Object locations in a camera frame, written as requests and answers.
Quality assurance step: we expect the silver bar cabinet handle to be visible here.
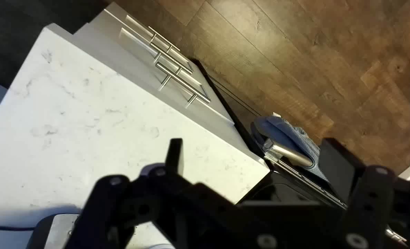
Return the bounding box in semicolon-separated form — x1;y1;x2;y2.
118;26;194;74
153;62;214;109
124;13;182;52

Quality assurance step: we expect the black box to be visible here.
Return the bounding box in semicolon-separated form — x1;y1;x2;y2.
319;136;367;204

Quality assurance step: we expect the blue towel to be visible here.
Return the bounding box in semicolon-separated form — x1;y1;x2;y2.
249;113;331;184

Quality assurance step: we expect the grey kitchen cabinet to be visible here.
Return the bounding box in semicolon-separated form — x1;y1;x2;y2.
47;1;261;160

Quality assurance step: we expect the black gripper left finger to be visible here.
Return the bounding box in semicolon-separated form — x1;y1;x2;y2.
65;136;236;249

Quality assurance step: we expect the black kitchen stove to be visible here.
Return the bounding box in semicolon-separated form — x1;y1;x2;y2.
237;157;349;214

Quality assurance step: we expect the silver stove handle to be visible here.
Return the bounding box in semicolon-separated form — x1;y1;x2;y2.
266;142;314;168

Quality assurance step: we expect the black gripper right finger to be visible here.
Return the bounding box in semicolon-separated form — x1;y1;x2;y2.
343;164;410;249

